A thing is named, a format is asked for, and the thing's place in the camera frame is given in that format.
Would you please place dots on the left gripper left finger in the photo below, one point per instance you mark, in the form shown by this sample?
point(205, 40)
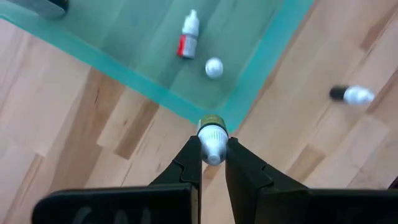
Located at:
point(155, 202)

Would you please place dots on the large black food coloring bottle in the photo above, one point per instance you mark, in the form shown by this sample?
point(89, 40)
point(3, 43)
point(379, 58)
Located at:
point(40, 7)

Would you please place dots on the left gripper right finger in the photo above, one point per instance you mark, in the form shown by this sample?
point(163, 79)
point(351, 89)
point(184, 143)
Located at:
point(280, 205)

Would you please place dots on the small dark food coloring bottle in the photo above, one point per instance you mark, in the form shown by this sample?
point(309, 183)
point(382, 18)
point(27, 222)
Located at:
point(214, 68)
point(357, 96)

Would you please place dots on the small green food coloring bottle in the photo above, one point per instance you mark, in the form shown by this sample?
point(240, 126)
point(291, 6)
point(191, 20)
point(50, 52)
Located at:
point(213, 140)

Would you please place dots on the small red food coloring bottle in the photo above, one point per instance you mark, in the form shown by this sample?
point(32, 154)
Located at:
point(188, 43)

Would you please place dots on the teal translucent plastic bin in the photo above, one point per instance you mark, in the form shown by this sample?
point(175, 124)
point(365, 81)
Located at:
point(124, 40)

